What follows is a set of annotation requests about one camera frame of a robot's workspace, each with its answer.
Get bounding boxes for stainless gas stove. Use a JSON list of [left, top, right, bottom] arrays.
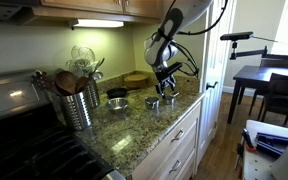
[[0, 70, 126, 180]]

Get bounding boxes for near perforated steel utensil holder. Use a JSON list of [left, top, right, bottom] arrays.
[[60, 92, 91, 131]]

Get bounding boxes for dark wooden chair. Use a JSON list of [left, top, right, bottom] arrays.
[[258, 73, 288, 125]]

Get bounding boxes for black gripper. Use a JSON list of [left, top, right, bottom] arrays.
[[155, 71, 176, 98]]

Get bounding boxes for near steel measuring cup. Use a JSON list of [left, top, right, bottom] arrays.
[[164, 95, 175, 105]]

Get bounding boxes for white door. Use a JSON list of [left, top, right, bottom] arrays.
[[196, 0, 236, 164]]

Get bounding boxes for under-cabinet light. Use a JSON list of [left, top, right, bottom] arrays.
[[68, 19, 124, 28]]

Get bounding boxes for wooden lower drawers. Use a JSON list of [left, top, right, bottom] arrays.
[[130, 99, 201, 180]]

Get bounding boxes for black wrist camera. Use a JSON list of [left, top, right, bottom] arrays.
[[161, 62, 182, 76]]

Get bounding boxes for wire skimmer and metal utensils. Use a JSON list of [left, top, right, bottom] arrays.
[[65, 44, 104, 80]]

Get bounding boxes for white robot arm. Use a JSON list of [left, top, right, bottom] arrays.
[[144, 0, 213, 97]]

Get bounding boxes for wooden spoons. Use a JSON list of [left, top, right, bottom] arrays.
[[31, 69, 91, 97]]

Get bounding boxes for steel measuring cup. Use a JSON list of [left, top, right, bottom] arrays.
[[164, 95, 175, 105], [145, 97, 159, 109]]

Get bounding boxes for small steel bowl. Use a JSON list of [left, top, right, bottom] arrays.
[[106, 98, 128, 113]]

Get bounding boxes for middle steel measuring cup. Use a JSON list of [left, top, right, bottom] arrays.
[[145, 97, 159, 109]]

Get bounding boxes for tools on floor cart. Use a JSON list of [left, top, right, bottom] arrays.
[[234, 120, 288, 180]]

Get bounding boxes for dark wooden table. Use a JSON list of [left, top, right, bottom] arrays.
[[227, 65, 288, 124]]

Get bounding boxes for far perforated steel utensil holder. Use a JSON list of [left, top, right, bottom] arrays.
[[85, 80, 100, 108]]

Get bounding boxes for external camera on stand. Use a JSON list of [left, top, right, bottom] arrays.
[[219, 31, 288, 62]]

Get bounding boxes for wooden upper cabinets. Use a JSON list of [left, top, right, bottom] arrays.
[[16, 0, 162, 26]]

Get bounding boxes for black cast iron skillet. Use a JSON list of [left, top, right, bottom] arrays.
[[106, 88, 127, 99]]

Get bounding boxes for perforated steel utensil holder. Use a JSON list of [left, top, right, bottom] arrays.
[[60, 92, 91, 131], [85, 80, 100, 108]]

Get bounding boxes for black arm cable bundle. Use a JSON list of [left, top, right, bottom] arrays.
[[150, 0, 230, 78]]

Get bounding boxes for round wooden board stack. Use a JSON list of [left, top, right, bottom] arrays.
[[124, 74, 148, 89]]

